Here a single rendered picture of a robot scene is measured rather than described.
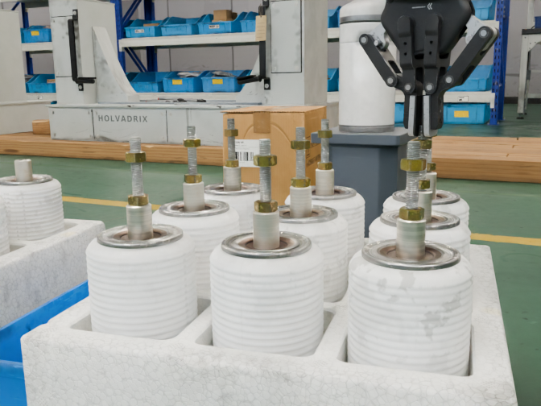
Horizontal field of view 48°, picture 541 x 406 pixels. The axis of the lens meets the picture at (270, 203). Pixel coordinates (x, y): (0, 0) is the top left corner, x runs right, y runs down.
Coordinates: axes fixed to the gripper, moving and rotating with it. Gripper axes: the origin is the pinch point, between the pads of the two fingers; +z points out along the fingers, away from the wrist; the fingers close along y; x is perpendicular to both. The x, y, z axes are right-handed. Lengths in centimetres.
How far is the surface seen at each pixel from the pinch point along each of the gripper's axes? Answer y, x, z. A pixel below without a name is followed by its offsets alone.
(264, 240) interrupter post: 6.6, 16.3, 9.3
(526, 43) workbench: 118, -507, -25
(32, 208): 51, 9, 13
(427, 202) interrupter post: -0.9, 0.6, 8.2
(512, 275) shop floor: 8, -65, 36
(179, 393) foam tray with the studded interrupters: 9.2, 24.3, 20.1
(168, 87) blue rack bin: 418, -376, 6
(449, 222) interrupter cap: -3.0, 0.3, 9.9
